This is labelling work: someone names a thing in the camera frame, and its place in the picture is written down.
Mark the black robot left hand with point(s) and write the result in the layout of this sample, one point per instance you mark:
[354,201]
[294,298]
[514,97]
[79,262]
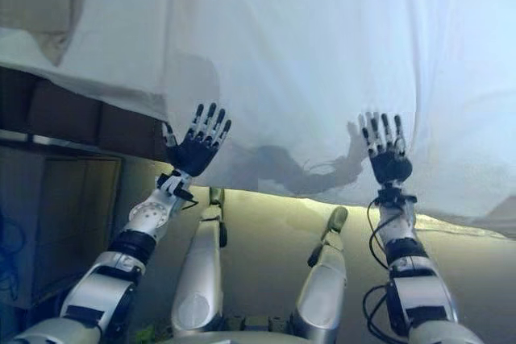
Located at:
[193,150]

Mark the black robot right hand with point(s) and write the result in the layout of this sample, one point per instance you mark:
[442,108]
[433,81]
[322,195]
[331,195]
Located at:
[389,162]

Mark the white duvet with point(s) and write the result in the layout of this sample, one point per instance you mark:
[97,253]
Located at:
[322,38]

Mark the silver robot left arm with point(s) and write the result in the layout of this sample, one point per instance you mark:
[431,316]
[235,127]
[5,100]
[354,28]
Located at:
[121,263]

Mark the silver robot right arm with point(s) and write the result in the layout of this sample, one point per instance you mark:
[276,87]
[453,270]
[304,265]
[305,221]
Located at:
[415,279]

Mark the white bed sheet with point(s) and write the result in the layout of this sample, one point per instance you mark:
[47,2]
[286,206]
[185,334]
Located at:
[121,38]

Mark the silver robot right leg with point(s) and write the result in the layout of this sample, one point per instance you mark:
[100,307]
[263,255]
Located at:
[324,275]

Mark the wooden nightstand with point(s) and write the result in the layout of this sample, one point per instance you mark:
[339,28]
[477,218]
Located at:
[60,219]

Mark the green potted plant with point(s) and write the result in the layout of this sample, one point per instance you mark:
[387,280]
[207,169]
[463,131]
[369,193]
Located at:
[151,332]

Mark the large beige pillow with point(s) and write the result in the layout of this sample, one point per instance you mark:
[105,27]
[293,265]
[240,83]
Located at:
[32,5]

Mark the brown padded bed frame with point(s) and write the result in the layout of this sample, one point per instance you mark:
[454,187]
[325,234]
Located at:
[72,110]

